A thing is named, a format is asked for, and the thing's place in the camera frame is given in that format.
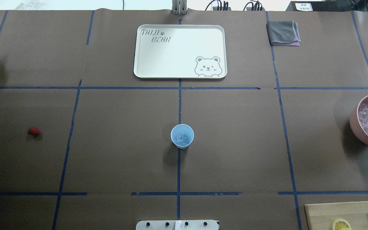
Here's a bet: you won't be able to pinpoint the light blue cup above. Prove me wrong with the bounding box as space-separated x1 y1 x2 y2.
170 124 194 149

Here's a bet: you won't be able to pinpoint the lemon slices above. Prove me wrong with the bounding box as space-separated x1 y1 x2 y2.
331 218 352 230

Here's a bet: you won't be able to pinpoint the wooden cutting board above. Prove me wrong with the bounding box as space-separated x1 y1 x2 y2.
305 201 368 230

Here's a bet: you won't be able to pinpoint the black power strip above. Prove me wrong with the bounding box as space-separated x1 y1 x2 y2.
285 0 352 12

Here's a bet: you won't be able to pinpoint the grey folded cloth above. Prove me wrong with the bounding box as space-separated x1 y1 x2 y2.
267 20 301 46

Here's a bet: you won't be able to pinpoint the cream bear tray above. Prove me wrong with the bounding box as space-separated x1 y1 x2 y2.
134 24 228 80

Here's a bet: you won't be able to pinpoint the red strawberry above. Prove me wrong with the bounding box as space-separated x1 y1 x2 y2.
27 126 41 136

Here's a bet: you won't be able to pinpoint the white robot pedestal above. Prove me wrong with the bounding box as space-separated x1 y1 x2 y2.
135 219 220 230

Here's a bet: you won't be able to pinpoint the aluminium frame post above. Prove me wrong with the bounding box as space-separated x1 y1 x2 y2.
172 0 188 15

